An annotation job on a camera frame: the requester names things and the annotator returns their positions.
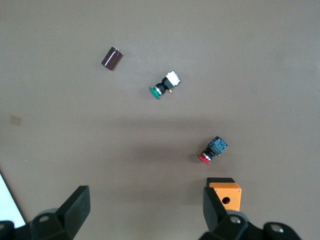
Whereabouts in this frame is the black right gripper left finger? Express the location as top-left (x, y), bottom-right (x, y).
top-left (29, 185), bottom-right (91, 240)

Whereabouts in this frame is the small brown tape patch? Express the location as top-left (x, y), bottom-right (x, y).
top-left (9, 115), bottom-right (23, 126)

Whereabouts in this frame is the green mushroom push button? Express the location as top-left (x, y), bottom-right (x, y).
top-left (149, 70), bottom-right (182, 100)

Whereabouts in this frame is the orange button enclosure box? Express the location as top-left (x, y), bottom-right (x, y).
top-left (206, 177), bottom-right (243, 214)

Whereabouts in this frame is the red mushroom push button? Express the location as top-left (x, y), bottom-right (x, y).
top-left (197, 135), bottom-right (230, 167)

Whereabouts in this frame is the white plastic tray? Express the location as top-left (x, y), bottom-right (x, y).
top-left (0, 171), bottom-right (27, 229)

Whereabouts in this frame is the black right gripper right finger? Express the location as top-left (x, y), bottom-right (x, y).
top-left (199, 186), bottom-right (251, 240)

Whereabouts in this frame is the maroon cylindrical capacitor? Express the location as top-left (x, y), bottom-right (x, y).
top-left (100, 46), bottom-right (124, 72)

